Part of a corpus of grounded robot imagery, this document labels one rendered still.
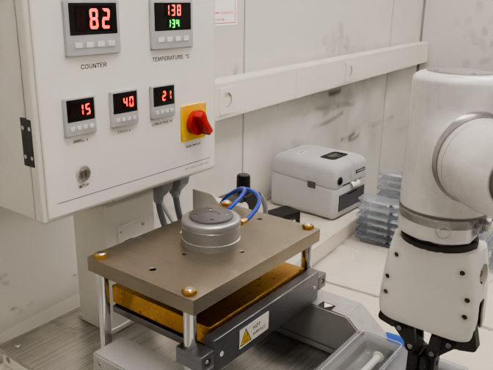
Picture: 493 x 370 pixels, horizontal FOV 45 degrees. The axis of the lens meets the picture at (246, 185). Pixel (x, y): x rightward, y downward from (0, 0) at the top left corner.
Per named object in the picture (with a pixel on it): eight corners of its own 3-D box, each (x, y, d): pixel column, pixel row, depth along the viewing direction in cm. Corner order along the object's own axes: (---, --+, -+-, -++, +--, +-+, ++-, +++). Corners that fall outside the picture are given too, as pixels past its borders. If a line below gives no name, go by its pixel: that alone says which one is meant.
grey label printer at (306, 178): (268, 204, 188) (269, 152, 183) (303, 189, 203) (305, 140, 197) (336, 222, 173) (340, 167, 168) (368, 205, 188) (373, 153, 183)
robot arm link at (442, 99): (510, 222, 55) (462, 190, 63) (535, 77, 51) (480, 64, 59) (424, 225, 53) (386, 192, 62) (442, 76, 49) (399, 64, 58)
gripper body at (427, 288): (504, 227, 59) (487, 325, 63) (406, 204, 65) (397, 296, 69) (480, 250, 54) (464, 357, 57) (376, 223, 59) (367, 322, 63)
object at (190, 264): (61, 305, 81) (53, 216, 77) (209, 236, 105) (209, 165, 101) (194, 372, 67) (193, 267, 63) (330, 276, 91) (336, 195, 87)
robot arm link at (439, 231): (503, 205, 59) (499, 233, 60) (418, 186, 64) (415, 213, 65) (477, 228, 53) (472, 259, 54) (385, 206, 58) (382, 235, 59)
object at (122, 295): (113, 311, 80) (108, 246, 77) (218, 258, 96) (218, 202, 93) (210, 358, 70) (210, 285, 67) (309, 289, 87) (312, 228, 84)
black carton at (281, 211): (261, 235, 164) (262, 211, 162) (285, 227, 169) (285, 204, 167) (276, 241, 159) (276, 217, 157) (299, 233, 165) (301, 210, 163)
